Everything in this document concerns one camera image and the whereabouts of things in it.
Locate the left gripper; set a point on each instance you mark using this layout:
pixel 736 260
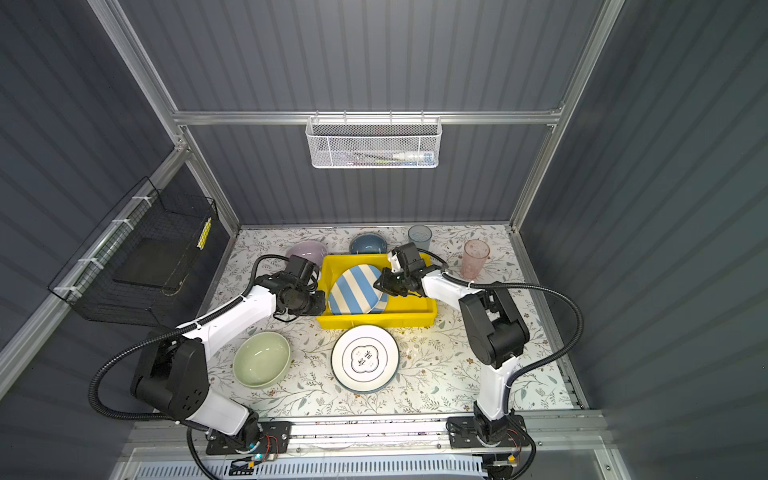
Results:
pixel 320 304

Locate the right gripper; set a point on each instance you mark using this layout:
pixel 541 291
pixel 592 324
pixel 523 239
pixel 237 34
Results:
pixel 385 284

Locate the blue white striped plate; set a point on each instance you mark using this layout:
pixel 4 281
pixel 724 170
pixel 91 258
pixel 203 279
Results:
pixel 354 292

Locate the white plate teal rim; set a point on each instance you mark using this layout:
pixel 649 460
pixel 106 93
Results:
pixel 365 359

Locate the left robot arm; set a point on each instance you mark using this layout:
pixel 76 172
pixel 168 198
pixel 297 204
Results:
pixel 172 375

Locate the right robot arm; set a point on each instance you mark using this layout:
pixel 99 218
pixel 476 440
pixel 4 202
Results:
pixel 494 327

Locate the yellow plastic bin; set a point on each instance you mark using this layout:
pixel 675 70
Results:
pixel 400 312

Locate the dark blue ceramic bowl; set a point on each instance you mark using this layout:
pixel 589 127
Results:
pixel 367 244

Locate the purple ceramic bowl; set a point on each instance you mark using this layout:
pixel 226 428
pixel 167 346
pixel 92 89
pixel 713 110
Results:
pixel 311 250

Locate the grey translucent cup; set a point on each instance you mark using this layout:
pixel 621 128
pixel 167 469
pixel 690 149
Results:
pixel 420 236

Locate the green ceramic bowl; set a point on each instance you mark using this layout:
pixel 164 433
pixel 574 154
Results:
pixel 262 361

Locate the pink translucent cup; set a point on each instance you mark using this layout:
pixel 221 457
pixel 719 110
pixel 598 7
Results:
pixel 475 255

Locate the yellow tag on basket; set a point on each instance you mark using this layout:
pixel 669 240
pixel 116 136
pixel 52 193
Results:
pixel 202 239

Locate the items in white basket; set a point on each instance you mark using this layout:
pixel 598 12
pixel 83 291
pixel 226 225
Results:
pixel 419 159

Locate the white wire mesh basket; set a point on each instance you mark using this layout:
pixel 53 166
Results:
pixel 326 134

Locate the black wire basket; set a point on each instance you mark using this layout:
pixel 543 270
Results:
pixel 144 269

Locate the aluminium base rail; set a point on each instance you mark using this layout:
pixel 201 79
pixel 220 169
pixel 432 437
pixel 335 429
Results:
pixel 551 430

